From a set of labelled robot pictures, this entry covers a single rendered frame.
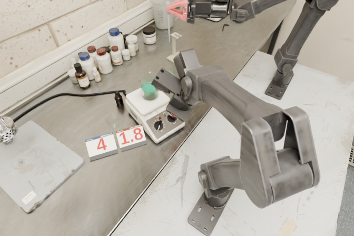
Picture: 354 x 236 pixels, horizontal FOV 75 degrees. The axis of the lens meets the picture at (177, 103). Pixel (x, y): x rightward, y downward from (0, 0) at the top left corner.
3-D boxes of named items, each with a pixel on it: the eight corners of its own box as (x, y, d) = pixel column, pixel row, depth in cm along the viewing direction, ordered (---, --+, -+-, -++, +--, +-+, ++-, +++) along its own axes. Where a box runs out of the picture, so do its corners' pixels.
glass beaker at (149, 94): (156, 104, 81) (155, 86, 74) (139, 101, 81) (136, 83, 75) (161, 90, 85) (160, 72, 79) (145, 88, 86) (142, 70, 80)
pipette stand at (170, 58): (189, 59, 114) (190, 35, 104) (177, 66, 110) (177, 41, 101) (178, 52, 118) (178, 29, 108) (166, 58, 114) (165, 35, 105)
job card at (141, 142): (147, 144, 79) (146, 137, 76) (121, 151, 77) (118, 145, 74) (142, 130, 83) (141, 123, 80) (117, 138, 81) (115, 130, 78)
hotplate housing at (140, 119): (185, 127, 84) (186, 112, 78) (156, 146, 79) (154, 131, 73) (151, 94, 96) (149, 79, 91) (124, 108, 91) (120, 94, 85)
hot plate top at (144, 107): (170, 101, 82) (170, 99, 82) (141, 117, 77) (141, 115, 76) (151, 84, 89) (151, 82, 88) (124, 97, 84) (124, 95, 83)
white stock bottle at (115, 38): (124, 57, 114) (119, 33, 105) (110, 57, 115) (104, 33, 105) (127, 49, 119) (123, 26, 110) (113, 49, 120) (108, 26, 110)
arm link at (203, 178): (197, 168, 58) (207, 189, 54) (228, 157, 60) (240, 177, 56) (196, 180, 62) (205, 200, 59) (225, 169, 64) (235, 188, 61)
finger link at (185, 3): (164, 1, 75) (193, 2, 75) (166, -7, 80) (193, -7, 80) (165, 21, 80) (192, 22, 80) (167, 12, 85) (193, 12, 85)
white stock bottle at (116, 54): (116, 59, 114) (112, 43, 108) (125, 61, 112) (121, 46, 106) (110, 64, 111) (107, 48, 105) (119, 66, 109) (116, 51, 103)
